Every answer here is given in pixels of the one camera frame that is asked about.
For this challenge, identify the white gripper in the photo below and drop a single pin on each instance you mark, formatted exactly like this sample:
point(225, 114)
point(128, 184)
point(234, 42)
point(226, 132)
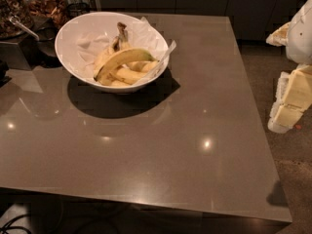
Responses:
point(300, 38)

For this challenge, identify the yellow banana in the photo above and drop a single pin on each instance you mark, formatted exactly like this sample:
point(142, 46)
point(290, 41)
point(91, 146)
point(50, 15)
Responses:
point(120, 58)

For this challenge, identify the white ceramic bowl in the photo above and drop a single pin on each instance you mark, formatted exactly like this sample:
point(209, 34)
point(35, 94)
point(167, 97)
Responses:
point(141, 35)

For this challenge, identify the white paper bowl liner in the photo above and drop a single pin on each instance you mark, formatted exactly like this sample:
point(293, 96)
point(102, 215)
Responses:
point(91, 45)

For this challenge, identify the glass jar with dried fruit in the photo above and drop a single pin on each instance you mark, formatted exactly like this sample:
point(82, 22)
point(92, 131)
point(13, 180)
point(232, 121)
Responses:
point(51, 9)

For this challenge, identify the glass jar with granola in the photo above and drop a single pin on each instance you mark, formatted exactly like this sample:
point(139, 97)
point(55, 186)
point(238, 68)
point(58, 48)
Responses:
point(18, 10)

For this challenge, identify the metal scoop handle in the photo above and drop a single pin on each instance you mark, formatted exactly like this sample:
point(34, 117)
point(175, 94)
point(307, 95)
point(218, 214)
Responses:
point(15, 20)

